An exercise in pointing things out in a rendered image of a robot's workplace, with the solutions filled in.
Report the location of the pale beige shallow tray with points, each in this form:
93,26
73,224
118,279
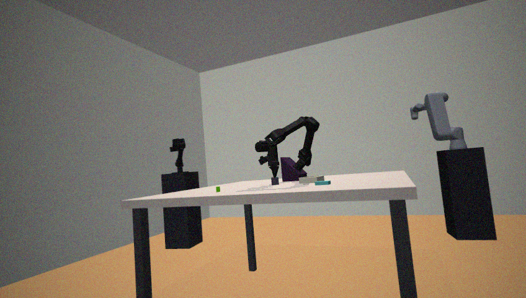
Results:
311,179

